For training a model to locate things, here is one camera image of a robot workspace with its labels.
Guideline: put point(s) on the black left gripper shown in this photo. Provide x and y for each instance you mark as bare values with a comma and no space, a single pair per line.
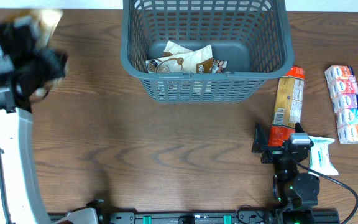
48,56

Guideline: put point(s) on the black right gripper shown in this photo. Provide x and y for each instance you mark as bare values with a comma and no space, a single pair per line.
261,144

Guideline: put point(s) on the brown white snack pouch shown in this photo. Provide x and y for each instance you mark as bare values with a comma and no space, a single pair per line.
172,48
198,61
42,24

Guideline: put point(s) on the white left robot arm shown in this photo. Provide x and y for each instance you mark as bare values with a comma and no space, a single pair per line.
27,65

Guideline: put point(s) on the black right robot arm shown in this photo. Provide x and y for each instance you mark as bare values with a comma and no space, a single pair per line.
297,192

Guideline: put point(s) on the white wet wipes pack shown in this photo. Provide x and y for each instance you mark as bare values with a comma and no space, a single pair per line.
319,156

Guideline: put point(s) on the multicolour tissue pack bundle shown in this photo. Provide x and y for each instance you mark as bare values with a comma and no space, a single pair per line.
343,91

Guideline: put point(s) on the orange yellow snack package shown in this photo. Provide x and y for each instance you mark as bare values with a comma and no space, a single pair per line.
288,106

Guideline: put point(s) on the grey plastic mesh basket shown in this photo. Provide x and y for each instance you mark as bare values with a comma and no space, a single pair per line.
251,37

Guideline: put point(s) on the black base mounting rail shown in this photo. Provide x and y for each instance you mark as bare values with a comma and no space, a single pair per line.
242,217

